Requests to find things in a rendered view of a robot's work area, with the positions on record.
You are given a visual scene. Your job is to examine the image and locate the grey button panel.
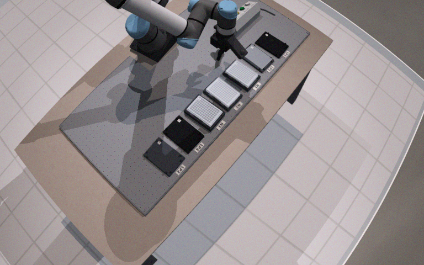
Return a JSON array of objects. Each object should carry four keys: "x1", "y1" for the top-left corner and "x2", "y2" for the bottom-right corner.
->
[{"x1": 234, "y1": 1, "x2": 269, "y2": 36}]

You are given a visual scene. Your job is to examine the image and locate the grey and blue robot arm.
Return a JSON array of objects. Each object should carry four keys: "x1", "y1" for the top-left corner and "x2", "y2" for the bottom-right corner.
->
[{"x1": 105, "y1": 0, "x2": 248, "y2": 59}]

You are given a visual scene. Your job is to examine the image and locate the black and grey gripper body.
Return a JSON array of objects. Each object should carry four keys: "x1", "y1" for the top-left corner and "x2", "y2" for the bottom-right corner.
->
[{"x1": 210, "y1": 25, "x2": 234, "y2": 52}]

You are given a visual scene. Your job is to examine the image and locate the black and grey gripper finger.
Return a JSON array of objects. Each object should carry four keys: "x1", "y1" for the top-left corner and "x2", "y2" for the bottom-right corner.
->
[{"x1": 210, "y1": 48, "x2": 224, "y2": 68}]

